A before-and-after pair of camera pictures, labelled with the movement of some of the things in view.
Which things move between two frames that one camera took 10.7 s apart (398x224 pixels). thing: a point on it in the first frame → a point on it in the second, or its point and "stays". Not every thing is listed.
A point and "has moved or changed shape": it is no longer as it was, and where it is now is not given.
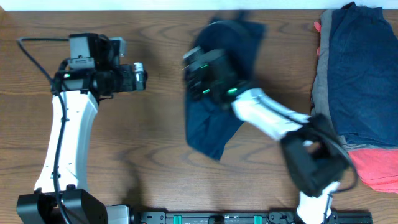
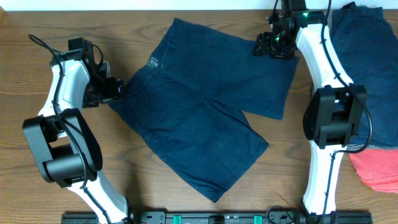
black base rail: (247, 217) stays
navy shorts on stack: (362, 77) stays
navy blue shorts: (211, 126) has moved or changed shape
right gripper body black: (199, 89) → (277, 46)
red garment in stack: (377, 168) stays
